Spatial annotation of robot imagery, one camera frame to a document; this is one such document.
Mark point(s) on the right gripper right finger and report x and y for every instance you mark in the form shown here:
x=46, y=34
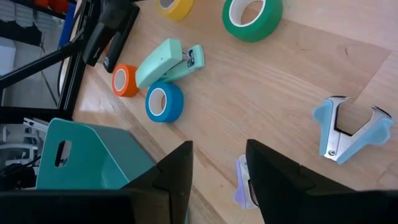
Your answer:
x=273, y=180

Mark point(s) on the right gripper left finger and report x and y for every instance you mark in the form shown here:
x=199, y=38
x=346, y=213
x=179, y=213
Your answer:
x=177, y=174

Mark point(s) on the black stapler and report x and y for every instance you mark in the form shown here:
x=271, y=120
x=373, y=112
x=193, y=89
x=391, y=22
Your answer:
x=121, y=40

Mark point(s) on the purple staple remover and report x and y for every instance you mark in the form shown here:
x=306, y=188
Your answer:
x=241, y=186

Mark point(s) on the mint green stapler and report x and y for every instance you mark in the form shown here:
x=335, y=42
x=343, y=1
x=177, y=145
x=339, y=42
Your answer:
x=158, y=62

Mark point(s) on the yellow tape roll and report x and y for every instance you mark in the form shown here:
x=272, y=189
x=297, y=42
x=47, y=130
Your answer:
x=182, y=9

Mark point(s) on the orange tape roll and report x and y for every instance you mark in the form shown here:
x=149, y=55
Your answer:
x=130, y=81

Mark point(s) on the light blue staple remover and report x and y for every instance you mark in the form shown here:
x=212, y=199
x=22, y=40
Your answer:
x=335, y=146

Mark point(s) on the blue tape roll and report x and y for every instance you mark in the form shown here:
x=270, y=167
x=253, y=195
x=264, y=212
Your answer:
x=174, y=102

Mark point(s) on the teal plastic bin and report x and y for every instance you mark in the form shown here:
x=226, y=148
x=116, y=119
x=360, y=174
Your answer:
x=102, y=155

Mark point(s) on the green tape roll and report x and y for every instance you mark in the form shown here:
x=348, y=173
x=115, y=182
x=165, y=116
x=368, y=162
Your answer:
x=264, y=25

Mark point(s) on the black metal table frame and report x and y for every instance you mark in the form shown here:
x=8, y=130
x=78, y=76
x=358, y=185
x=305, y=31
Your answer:
x=70, y=93

